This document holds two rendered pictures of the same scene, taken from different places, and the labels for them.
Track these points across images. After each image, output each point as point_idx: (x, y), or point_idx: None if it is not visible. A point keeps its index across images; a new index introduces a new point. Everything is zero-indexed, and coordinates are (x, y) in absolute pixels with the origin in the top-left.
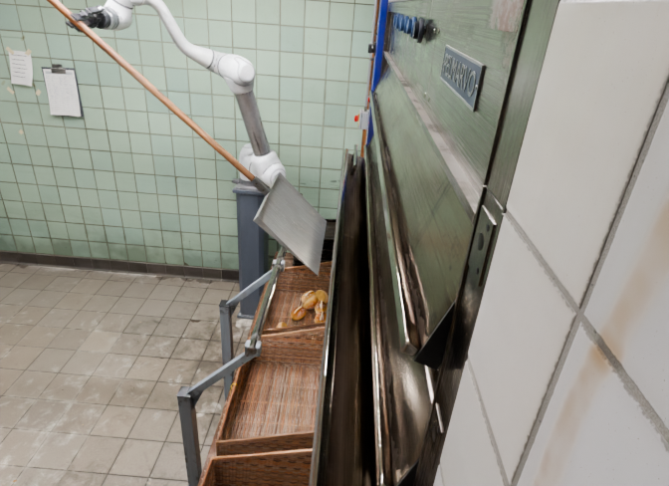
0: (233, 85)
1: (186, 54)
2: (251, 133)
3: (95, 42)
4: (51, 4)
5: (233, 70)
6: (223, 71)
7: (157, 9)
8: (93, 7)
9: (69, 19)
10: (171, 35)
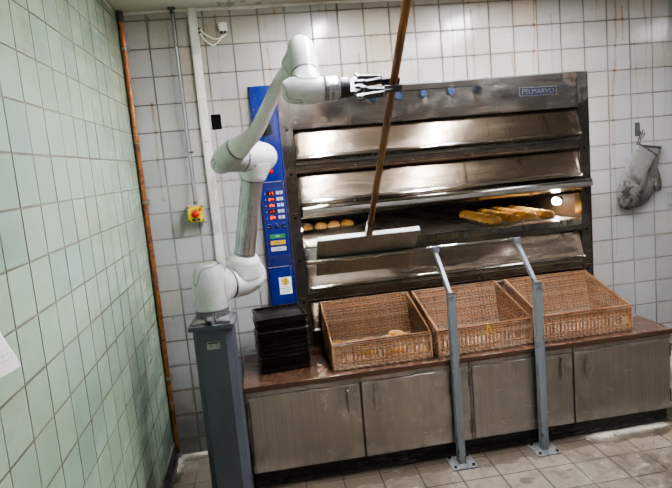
0: (269, 169)
1: (259, 139)
2: (257, 227)
3: (393, 105)
4: (399, 66)
5: (274, 152)
6: (262, 156)
7: None
8: (367, 74)
9: (397, 82)
10: (271, 115)
